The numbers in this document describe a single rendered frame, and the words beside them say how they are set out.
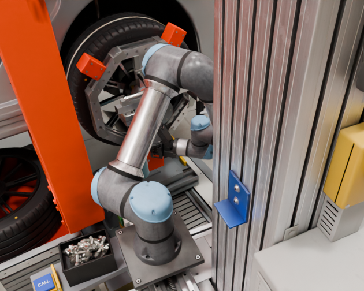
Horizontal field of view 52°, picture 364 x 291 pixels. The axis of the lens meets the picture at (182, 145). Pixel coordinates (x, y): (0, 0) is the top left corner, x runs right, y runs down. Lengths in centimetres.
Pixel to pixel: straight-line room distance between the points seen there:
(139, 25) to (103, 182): 85
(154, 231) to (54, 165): 52
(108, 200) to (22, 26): 55
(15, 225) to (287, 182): 145
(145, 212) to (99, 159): 183
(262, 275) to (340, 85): 35
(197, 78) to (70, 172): 65
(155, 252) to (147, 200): 18
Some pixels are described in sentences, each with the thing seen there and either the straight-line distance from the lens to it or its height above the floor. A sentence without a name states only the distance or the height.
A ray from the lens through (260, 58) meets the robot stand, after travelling 56.
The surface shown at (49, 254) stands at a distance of 187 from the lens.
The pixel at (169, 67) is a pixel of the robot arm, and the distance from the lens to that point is 110.
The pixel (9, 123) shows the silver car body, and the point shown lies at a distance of 190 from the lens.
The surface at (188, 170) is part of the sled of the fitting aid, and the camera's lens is 236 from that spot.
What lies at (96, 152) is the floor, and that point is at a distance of 289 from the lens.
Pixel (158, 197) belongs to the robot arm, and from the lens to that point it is 103.
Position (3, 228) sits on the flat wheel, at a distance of 186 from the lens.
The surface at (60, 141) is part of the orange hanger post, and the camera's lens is 137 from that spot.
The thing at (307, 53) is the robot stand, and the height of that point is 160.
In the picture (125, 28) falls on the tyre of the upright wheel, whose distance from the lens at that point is 172.
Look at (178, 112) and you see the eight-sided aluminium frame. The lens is 199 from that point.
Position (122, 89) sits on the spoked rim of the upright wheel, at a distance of 184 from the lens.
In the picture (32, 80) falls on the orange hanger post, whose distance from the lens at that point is 124.
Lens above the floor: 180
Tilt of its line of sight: 40 degrees down
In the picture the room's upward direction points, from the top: 3 degrees counter-clockwise
